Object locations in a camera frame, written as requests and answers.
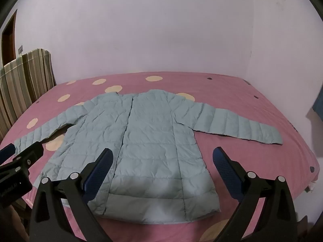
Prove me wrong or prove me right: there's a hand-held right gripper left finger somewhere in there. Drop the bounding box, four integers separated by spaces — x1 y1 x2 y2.
30 148 114 242

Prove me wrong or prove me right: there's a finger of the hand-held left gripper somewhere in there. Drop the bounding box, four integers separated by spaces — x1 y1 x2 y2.
13 141 44 173
0 143 16 160

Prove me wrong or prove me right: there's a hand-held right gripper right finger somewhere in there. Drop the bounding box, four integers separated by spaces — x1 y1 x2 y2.
212 147 296 242

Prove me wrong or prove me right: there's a light blue puffer jacket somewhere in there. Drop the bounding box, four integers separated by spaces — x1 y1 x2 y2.
14 89 283 225

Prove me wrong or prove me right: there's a person's left forearm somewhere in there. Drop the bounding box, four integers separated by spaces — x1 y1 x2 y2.
0 202 30 242

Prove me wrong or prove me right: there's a striped cushion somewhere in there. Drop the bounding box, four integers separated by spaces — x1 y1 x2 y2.
0 56 34 142
22 48 56 106

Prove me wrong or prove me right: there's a pink polka dot bed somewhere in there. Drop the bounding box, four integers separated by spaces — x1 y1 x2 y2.
0 71 319 242

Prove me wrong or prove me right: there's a brown wooden door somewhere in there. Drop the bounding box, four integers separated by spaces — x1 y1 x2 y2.
1 9 18 67

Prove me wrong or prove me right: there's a dark blue cloth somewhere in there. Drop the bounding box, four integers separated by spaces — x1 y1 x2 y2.
312 96 323 121

